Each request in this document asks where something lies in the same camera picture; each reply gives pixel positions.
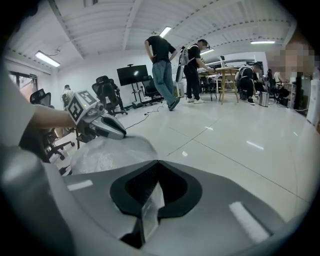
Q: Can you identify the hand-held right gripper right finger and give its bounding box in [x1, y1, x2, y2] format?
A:
[143, 159, 288, 256]

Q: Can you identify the black monitor on stand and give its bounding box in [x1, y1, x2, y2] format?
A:
[116, 64, 149, 103]

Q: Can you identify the black office chair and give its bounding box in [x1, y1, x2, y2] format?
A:
[141, 74, 165, 106]
[91, 75, 128, 116]
[29, 88, 76, 162]

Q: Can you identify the clear plastic bin bag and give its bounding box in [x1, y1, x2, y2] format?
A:
[69, 136, 166, 247]

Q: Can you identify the person's left forearm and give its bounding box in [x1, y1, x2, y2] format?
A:
[29, 103, 76, 130]

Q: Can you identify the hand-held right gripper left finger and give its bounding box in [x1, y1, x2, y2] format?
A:
[62, 159, 161, 242]

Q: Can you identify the long black floor cable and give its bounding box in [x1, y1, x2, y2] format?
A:
[124, 104, 166, 131]

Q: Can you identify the grey backpack frame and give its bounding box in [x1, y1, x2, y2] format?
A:
[176, 46, 191, 83]

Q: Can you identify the wooden stool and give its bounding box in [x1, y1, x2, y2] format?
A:
[215, 67, 240, 105]

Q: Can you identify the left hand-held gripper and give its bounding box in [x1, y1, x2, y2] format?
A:
[65, 89, 127, 144]

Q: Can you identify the white water dispenser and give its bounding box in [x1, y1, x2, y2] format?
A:
[306, 77, 320, 126]

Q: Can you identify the silver metal bin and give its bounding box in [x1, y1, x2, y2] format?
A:
[258, 91, 270, 108]

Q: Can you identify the black wire-leg table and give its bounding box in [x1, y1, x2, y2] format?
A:
[197, 68, 218, 101]

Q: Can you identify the black cabinet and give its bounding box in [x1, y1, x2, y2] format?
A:
[293, 73, 313, 117]

